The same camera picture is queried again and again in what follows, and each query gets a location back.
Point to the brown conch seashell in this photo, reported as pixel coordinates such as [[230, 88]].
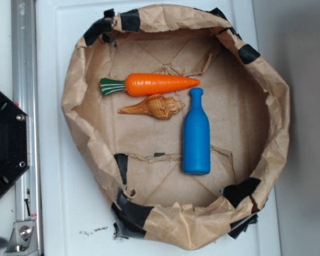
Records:
[[156, 105]]

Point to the blue plastic bottle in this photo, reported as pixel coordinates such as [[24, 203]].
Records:
[[196, 137]]

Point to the metal corner bracket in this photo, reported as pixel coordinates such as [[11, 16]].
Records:
[[23, 240]]

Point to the aluminium extrusion rail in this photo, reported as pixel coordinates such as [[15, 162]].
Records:
[[28, 205]]

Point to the orange toy carrot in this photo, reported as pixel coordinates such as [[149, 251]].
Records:
[[140, 84]]

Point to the brown paper bag bin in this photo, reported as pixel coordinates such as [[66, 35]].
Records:
[[137, 159]]

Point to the black hexagonal base plate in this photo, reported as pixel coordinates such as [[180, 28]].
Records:
[[13, 143]]

